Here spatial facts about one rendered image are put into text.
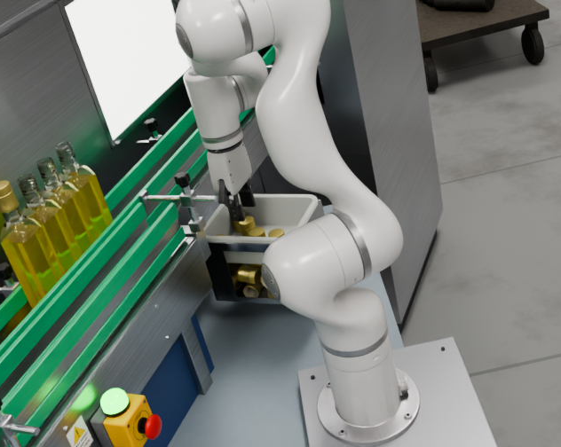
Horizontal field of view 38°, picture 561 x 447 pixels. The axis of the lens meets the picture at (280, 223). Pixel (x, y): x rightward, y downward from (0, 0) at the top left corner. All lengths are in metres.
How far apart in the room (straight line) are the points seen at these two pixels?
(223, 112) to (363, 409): 0.62
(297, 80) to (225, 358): 0.78
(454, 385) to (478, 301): 1.44
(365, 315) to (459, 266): 1.84
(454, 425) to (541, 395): 1.15
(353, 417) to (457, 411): 0.19
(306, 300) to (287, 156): 0.22
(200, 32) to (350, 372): 0.62
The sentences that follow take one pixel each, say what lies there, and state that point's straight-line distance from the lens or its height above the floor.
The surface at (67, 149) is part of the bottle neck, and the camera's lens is 1.53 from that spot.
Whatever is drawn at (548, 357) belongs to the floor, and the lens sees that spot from 2.76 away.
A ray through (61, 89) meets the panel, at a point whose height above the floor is 1.34.
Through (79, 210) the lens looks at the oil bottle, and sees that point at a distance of 1.53.
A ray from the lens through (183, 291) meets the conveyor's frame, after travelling 1.60.
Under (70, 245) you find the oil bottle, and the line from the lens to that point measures 1.51.
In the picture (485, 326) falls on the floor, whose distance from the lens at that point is 2.89.
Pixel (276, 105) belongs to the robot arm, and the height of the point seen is 1.40.
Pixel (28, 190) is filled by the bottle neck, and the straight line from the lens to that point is 1.46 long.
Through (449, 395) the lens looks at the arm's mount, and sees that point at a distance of 1.55.
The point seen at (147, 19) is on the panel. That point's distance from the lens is 2.03.
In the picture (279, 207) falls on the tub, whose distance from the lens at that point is 1.78.
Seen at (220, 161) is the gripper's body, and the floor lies 1.15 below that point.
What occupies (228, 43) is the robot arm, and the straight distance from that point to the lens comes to 1.17.
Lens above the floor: 1.87
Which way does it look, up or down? 31 degrees down
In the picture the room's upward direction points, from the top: 15 degrees counter-clockwise
